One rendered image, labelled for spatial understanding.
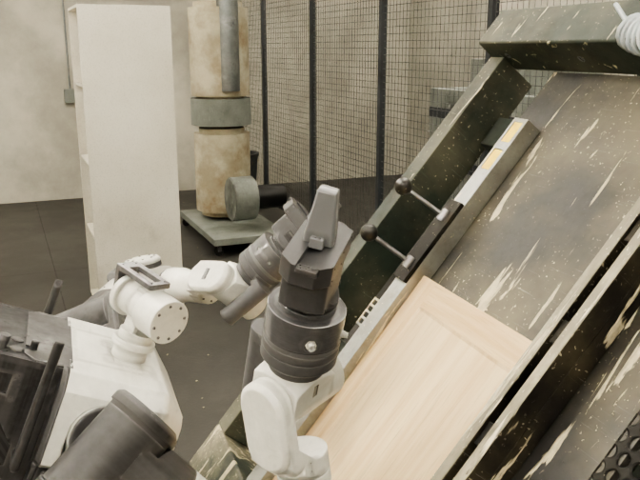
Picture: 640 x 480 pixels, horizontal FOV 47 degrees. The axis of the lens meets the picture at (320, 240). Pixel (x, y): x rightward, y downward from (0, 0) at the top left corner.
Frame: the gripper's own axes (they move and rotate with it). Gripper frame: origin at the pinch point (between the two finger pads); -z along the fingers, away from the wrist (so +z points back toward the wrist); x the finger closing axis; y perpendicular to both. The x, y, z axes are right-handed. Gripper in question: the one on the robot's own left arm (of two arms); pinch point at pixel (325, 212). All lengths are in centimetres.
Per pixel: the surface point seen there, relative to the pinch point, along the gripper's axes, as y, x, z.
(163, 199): -313, -179, 144
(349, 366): -19.3, 22.5, 19.0
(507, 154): -26.9, 7.4, -32.5
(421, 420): -1.0, 39.6, 8.7
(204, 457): -31, 17, 64
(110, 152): -281, -213, 144
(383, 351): -17.5, 24.6, 10.9
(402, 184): -20.9, -0.4, -12.5
